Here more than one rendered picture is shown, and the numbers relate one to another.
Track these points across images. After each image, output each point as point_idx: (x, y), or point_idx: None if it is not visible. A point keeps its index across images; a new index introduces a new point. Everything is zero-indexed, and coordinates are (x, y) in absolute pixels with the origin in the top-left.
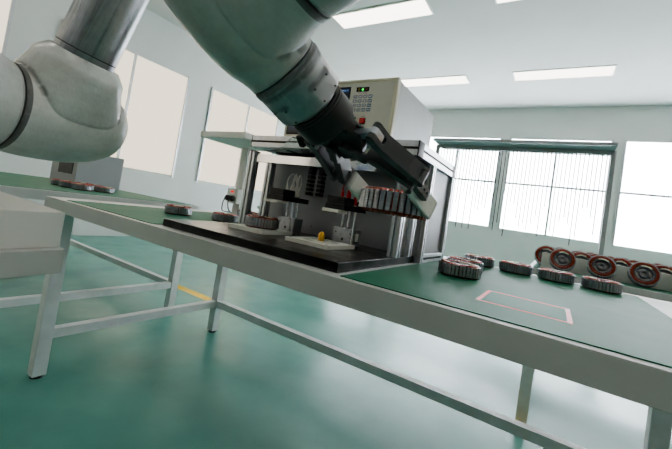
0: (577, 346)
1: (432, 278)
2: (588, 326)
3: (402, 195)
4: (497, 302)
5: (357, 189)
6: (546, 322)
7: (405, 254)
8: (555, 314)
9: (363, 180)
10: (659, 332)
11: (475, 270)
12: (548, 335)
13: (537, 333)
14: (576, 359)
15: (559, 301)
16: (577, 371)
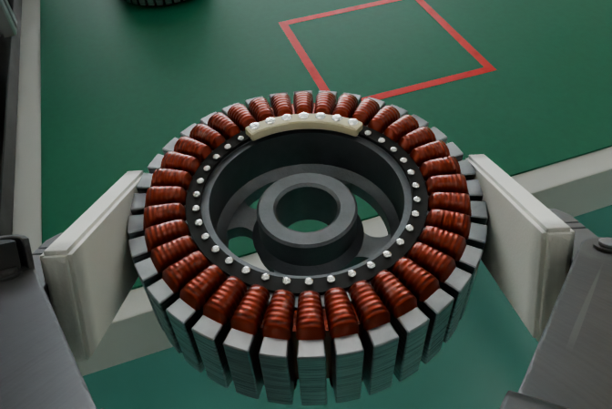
0: (600, 173)
1: (165, 63)
2: (507, 55)
3: (463, 294)
4: (361, 85)
5: (111, 290)
6: (486, 108)
7: None
8: (442, 46)
9: (101, 223)
10: None
11: None
12: (551, 173)
13: (541, 185)
14: (593, 189)
15: None
16: (590, 201)
